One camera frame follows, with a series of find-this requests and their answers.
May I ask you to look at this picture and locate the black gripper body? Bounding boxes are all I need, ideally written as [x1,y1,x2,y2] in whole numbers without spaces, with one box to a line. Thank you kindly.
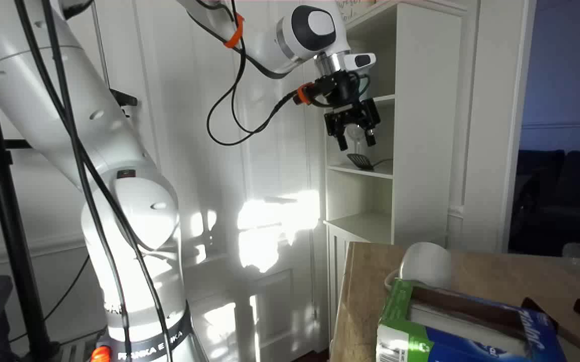
[310,68,380,130]

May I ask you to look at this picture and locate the white ceramic mug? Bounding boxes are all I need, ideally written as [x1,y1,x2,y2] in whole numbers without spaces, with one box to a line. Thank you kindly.
[396,238,456,292]

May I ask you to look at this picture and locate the dark object on shelf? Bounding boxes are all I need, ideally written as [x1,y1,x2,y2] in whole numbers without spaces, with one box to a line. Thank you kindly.
[344,151,376,170]

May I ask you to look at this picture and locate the white shelf cabinet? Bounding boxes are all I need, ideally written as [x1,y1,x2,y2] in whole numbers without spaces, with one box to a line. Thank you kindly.
[321,0,471,357]

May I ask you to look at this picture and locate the dark sofa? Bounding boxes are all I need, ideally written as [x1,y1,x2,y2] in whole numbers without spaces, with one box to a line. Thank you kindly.
[508,146,580,256]

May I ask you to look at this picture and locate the blue green Ziploc box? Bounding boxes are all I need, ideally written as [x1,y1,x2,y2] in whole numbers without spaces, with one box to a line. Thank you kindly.
[374,277,568,362]

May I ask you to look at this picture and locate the black tripod stand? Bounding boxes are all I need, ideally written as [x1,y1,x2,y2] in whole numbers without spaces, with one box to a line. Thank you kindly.
[0,69,61,362]

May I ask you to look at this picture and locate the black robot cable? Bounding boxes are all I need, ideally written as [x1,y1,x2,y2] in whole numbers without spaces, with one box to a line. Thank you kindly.
[188,0,319,148]

